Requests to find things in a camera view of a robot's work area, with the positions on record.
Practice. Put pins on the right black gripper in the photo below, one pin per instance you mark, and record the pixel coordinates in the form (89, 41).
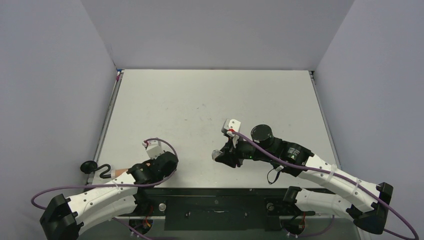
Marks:
(230, 153)

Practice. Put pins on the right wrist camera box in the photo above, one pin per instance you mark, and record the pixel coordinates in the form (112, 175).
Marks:
(230, 125)

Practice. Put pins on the mannequin hand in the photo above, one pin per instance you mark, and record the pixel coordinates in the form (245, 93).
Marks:
(117, 172)

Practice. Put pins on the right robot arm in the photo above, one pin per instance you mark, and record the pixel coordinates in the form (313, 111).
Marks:
(362, 202)

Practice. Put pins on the clear nail polish bottle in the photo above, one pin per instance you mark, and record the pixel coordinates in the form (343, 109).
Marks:
(215, 154)

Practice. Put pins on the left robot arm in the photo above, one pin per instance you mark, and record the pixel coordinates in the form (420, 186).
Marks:
(67, 217)

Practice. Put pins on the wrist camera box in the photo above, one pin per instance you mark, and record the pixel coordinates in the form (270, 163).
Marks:
(153, 148)
(230, 125)

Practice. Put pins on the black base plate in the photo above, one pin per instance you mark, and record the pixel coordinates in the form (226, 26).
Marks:
(217, 209)

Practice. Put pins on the black round knob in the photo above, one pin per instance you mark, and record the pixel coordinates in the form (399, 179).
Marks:
(91, 166)

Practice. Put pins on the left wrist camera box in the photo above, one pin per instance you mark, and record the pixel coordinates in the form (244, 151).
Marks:
(153, 148)

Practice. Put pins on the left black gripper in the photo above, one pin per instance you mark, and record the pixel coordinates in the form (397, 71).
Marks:
(155, 159)

